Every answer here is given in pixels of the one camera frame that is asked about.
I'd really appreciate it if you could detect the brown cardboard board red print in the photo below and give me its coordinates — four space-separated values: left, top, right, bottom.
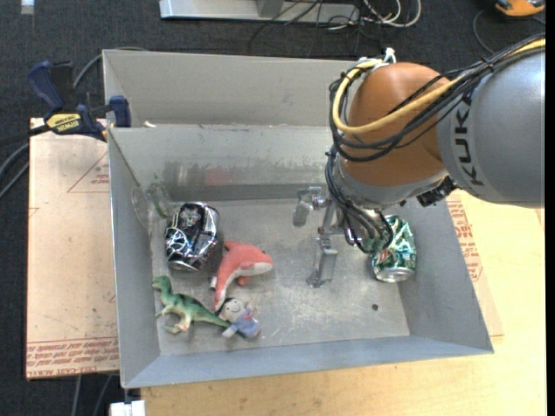
25 117 506 380

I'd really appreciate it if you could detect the small doll in blue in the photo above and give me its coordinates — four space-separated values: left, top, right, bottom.
217 297 263 341

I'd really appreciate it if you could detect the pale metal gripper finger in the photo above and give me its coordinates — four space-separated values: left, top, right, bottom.
292 185 328 228
305 229 340 289

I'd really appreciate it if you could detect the green toy dinosaur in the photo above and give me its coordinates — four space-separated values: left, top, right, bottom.
151 275 232 335

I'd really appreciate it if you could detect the crushed green drink can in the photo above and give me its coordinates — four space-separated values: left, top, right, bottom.
362 214 418 284

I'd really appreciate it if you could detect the crushed black drink can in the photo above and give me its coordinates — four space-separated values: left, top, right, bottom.
163 201 221 274

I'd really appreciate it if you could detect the grey metal bin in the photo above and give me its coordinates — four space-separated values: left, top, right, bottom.
101 49 495 390

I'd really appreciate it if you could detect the red toy whale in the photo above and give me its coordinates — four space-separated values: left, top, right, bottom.
211 240 276 313

